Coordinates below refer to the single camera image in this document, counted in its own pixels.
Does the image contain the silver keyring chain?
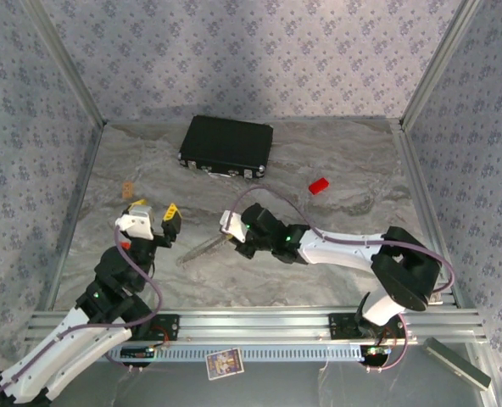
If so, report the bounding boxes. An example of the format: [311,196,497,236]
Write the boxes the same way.
[177,234,232,269]

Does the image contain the red rectangular block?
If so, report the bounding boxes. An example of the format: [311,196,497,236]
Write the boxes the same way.
[308,177,331,196]

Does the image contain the small controller circuit board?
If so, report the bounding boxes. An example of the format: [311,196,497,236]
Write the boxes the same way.
[120,345,157,360]
[360,345,393,358]

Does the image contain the black hard case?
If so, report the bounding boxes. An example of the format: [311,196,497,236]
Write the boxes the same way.
[177,114,275,181]

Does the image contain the small picture card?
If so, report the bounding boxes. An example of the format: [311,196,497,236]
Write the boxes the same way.
[204,347,245,382]

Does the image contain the grey metal bar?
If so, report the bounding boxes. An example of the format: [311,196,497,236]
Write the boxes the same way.
[421,336,493,390]

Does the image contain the aluminium frame side rail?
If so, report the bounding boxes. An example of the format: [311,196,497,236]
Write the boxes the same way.
[388,120,465,307]
[44,121,107,311]

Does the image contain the thin red wire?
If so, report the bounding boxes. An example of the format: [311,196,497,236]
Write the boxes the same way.
[150,324,172,349]

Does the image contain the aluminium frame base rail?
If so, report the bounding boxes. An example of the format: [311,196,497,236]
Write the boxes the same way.
[25,308,488,343]

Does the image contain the white slotted cable duct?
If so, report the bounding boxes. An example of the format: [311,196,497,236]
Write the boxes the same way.
[105,343,367,364]

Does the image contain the aluminium frame corner post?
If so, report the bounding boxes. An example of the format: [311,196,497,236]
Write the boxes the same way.
[24,0,107,127]
[398,0,484,129]

